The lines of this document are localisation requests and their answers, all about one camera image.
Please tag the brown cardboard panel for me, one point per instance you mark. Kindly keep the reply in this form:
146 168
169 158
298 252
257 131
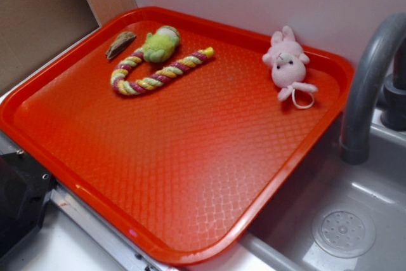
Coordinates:
35 31

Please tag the pink plush bunny toy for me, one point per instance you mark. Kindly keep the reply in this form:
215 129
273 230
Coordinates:
287 62

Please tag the black metal bracket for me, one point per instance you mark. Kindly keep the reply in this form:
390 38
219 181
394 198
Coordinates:
26 188

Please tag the grey toy sink basin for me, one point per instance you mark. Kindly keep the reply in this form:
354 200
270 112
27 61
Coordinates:
329 215

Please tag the green plush frog toy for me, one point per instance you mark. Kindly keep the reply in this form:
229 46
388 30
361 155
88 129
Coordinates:
159 46

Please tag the grey toy faucet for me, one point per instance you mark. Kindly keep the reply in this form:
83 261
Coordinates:
380 72

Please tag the silver aluminium rail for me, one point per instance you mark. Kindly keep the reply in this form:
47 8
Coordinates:
73 237

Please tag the multicolour twisted rope toy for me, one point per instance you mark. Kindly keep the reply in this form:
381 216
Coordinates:
159 78

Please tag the brown wood chip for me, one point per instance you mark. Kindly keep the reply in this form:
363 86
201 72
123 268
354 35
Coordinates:
121 42

